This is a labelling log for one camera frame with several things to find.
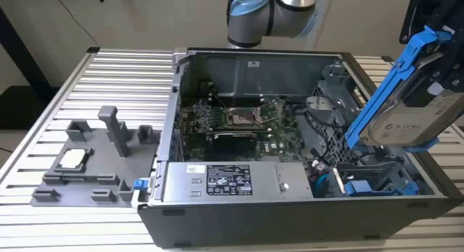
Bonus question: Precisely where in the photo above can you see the hard disk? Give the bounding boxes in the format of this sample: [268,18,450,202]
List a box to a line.
[346,25,464,155]

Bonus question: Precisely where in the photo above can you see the metal disk bay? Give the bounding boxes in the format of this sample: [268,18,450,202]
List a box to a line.
[335,154,442,199]

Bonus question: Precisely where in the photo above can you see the empty blue disk carrier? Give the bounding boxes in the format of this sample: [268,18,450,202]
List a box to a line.
[343,180,420,196]

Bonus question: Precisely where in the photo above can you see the perforated metal drive cage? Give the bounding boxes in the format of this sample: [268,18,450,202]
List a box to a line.
[304,63,367,162]

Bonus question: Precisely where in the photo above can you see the green motherboard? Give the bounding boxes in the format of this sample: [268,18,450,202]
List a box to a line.
[179,96,312,163]

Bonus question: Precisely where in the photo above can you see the CPU socket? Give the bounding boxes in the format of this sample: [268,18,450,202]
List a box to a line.
[227,108,262,127]

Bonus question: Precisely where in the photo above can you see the black graphics card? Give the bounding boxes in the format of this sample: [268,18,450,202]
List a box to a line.
[212,131,260,160]

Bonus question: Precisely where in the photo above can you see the black PC case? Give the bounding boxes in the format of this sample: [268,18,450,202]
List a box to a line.
[136,47,464,249]

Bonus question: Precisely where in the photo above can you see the silver power supply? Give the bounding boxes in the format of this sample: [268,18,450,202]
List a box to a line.
[162,161,315,203]

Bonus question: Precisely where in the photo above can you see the grey parts rack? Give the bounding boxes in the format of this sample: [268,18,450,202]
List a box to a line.
[30,105,163,208]

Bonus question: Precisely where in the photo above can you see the silver CPU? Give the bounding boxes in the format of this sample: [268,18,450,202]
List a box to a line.
[59,148,88,167]

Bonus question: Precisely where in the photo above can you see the thick black cable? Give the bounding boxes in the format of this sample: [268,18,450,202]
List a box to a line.
[292,104,338,166]

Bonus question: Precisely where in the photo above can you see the blue data cable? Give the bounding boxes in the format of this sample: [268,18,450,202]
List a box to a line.
[314,172,332,195]

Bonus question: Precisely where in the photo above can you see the thin black hanging cable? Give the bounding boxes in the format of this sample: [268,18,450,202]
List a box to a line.
[51,0,98,47]

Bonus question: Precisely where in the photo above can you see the black desk frame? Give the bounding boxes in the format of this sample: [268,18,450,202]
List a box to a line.
[0,7,62,130]

